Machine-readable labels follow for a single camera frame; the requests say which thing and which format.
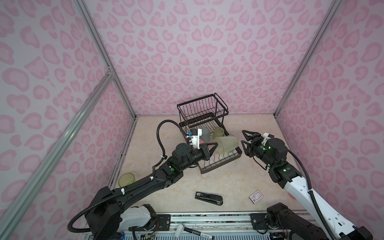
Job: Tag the yellow-green cup left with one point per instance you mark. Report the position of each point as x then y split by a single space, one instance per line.
126 179

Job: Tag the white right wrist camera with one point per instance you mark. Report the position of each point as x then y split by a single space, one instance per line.
267 137

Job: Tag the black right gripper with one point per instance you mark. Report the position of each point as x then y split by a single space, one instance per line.
250 146

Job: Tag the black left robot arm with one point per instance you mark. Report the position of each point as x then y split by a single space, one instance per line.
104 220

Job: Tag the black marker pen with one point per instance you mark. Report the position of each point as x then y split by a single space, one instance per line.
182 228

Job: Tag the yellow-green clear cup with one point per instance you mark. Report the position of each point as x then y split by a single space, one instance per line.
219 132

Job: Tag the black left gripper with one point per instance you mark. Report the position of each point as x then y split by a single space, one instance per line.
204 151

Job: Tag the black stapler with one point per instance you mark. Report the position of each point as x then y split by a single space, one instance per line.
209 198

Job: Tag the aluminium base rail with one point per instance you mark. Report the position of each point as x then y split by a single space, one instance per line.
210 225

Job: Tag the black wire dish rack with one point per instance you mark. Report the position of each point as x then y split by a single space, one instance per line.
208 113

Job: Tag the aluminium corner frame right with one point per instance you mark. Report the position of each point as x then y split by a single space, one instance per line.
322 29

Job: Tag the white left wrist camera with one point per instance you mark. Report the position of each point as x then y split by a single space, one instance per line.
193 138

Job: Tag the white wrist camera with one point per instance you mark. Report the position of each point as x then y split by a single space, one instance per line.
193 138
267 137

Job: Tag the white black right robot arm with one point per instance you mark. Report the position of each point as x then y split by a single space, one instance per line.
271 153

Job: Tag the small red white card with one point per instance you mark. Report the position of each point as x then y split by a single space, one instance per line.
256 196

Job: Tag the aluminium frame left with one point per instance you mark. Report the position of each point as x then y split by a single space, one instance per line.
50 66

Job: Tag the yellow-green cup front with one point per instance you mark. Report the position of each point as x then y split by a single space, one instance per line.
226 144

